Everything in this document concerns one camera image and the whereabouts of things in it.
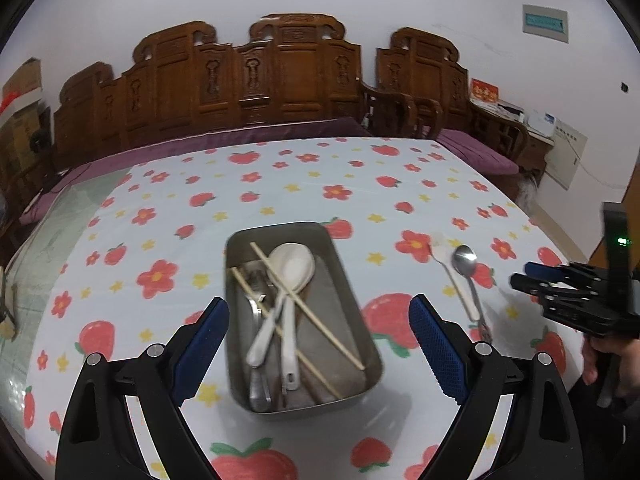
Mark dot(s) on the cream plastic fork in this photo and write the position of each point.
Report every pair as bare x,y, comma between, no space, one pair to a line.
442,254

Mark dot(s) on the purple armchair cushion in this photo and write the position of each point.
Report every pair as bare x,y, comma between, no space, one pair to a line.
477,155

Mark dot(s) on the white wall panel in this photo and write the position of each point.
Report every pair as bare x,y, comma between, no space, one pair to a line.
566,155

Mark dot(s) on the metal rectangular tray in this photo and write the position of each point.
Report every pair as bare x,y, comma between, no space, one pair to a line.
250,295

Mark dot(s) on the person's right hand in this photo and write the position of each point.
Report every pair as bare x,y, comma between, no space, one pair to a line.
628,350

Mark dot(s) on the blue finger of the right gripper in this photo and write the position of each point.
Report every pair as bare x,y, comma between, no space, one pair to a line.
538,289
543,272

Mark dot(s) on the carved wooden sofa bench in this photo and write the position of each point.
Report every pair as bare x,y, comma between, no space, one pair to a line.
296,67

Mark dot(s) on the plastic bag on floor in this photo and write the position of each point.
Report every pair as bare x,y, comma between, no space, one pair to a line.
526,195

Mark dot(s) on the purple bench cushion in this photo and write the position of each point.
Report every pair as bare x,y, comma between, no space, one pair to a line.
345,127

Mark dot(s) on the small steel spoon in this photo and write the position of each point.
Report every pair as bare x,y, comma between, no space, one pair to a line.
465,263

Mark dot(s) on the white device on side table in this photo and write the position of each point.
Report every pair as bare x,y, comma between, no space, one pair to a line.
541,123

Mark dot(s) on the top cardboard box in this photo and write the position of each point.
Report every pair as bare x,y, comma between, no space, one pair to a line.
25,79

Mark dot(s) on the grey wall electrical box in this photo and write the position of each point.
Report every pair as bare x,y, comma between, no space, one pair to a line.
545,22

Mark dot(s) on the red calendar box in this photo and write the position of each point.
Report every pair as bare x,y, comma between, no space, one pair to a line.
481,91

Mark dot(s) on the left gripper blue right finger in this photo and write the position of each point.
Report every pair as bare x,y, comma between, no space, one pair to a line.
541,439

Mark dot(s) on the large cream plastic spoon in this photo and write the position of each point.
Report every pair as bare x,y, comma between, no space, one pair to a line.
293,268

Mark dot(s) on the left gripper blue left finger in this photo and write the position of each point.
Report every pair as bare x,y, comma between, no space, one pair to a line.
97,439

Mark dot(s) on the carved wooden armchair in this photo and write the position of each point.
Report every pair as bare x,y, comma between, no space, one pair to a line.
426,67

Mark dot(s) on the wooden side table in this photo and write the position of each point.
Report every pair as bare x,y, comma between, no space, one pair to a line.
511,139

